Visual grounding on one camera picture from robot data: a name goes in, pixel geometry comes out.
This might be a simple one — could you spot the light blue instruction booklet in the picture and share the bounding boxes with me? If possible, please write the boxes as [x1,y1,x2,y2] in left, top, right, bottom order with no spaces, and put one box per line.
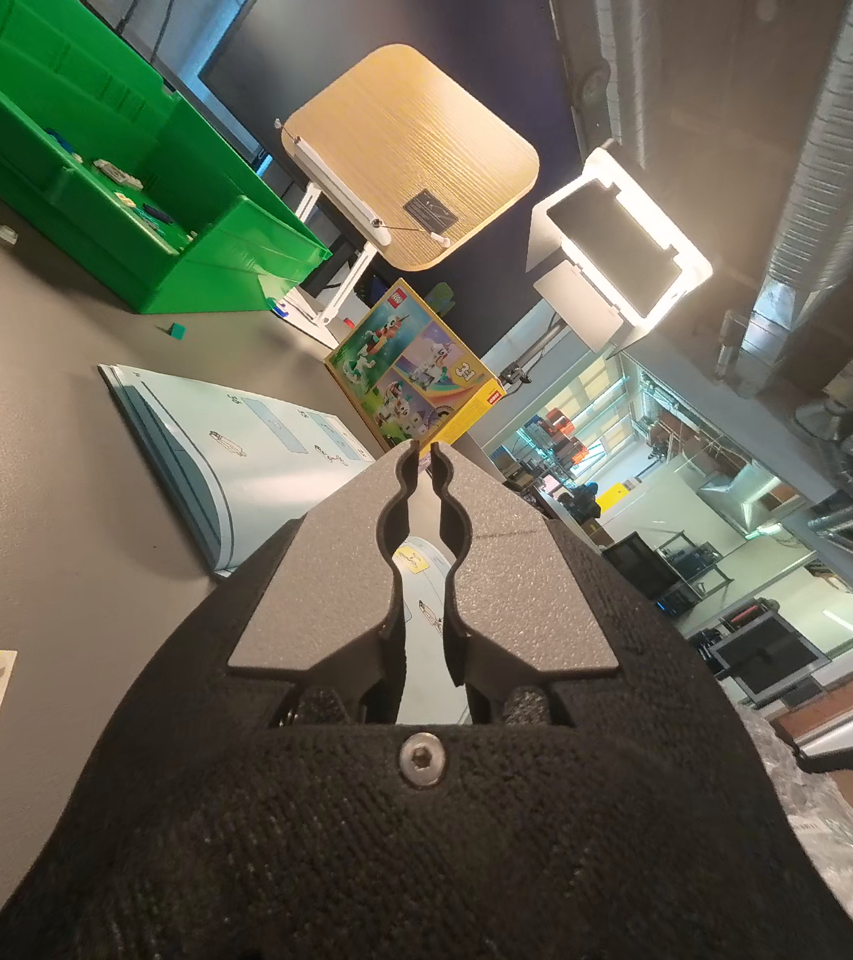
[98,363,473,725]

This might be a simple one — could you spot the yellow lego set box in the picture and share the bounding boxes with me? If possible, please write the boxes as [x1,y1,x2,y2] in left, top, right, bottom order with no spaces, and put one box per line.
[324,277,508,453]

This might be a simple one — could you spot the white studio light panel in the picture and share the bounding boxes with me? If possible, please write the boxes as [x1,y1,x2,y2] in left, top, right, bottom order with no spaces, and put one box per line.
[526,146,714,351]

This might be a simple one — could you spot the green plastic bin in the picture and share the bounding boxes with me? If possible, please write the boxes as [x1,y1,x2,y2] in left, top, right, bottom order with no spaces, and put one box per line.
[0,0,335,316]

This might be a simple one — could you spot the black equipment cart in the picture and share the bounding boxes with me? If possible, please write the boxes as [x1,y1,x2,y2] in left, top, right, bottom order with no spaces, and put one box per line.
[605,531,722,620]

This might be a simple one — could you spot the wooden side table white stand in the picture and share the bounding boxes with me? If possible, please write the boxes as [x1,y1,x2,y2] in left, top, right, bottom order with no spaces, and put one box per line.
[275,43,542,328]

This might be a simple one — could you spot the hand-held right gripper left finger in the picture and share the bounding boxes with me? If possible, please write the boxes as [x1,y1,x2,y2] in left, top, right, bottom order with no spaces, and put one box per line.
[226,439,422,702]

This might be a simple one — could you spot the silver ventilation duct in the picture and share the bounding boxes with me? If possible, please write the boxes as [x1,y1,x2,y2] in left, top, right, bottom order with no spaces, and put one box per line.
[719,0,853,402]

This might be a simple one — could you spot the assorted lego pieces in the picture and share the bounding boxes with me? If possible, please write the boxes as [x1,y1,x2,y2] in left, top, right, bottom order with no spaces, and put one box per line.
[44,131,199,250]

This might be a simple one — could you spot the black framed monitor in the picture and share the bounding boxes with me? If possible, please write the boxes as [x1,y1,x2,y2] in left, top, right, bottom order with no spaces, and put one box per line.
[707,607,831,708]

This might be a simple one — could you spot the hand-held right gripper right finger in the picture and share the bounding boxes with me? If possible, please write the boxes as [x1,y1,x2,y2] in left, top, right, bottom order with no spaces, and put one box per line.
[430,441,621,723]

